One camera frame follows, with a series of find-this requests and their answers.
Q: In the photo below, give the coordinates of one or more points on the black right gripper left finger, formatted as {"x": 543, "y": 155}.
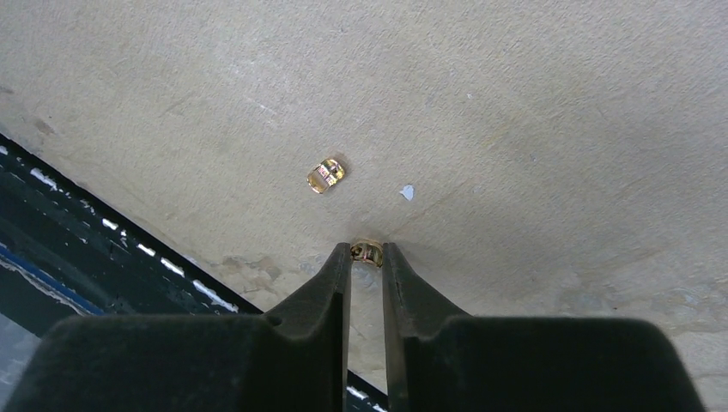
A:
{"x": 290, "y": 358}

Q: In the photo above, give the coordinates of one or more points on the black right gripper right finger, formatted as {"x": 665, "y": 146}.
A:
{"x": 441, "y": 358}

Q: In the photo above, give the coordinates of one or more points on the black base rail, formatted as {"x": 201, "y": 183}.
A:
{"x": 65, "y": 254}

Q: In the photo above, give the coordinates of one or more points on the small gold stud earring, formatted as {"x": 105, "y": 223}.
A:
{"x": 326, "y": 174}

